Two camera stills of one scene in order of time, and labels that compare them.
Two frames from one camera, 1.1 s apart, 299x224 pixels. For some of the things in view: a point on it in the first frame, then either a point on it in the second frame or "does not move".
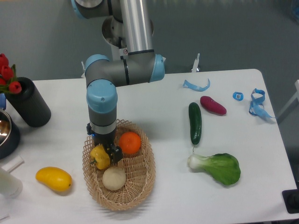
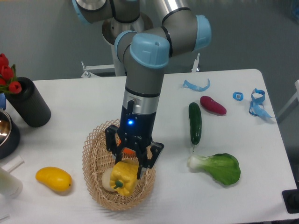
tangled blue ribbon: [256, 106] does not move
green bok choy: [223, 167] does not move
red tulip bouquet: [8, 82] does not move
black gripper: [105, 140] -> [137, 130]
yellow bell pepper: [100, 157] -> [124, 177]
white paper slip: [13, 164] does not move
